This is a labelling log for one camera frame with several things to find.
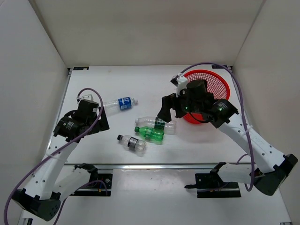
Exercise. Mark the right black corner label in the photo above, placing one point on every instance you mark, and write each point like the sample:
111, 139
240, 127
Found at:
219, 66

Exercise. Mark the green plastic bottle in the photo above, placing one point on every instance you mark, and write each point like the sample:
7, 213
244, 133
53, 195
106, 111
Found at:
150, 134

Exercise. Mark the red mesh plastic bin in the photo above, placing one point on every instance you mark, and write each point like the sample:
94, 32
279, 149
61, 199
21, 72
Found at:
215, 85

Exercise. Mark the blue label clear bottle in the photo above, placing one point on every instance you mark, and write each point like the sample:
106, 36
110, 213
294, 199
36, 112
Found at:
119, 105

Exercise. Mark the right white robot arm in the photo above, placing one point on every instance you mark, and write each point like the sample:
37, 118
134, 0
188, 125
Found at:
269, 167

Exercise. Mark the black label clear bottle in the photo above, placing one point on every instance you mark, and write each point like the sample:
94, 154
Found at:
132, 144

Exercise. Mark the aluminium rail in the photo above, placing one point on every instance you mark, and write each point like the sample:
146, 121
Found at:
154, 166

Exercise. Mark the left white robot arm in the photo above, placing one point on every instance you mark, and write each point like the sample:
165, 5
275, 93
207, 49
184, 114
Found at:
43, 195

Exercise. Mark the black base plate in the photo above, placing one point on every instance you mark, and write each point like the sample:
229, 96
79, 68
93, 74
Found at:
99, 185
209, 187

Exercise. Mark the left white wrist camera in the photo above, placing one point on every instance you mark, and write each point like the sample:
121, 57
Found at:
84, 97

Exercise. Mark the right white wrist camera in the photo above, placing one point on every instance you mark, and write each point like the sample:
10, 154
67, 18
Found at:
180, 81

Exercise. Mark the black corner label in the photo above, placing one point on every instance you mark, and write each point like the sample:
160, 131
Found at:
80, 68
219, 66

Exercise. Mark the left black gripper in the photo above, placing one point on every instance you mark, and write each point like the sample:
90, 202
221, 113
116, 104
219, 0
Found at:
102, 125

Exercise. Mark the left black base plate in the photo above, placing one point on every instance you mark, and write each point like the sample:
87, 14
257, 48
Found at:
99, 185

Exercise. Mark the green label clear bottle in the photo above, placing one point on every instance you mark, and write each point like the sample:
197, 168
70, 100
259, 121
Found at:
169, 128

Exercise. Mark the left black corner label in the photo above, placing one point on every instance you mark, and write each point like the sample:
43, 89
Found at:
80, 68

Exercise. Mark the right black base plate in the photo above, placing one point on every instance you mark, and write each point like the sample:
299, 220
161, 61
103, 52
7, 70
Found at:
209, 187

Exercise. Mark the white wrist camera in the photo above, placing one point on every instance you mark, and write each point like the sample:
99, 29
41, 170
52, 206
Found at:
180, 81
84, 97

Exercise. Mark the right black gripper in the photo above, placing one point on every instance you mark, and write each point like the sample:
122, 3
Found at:
169, 102

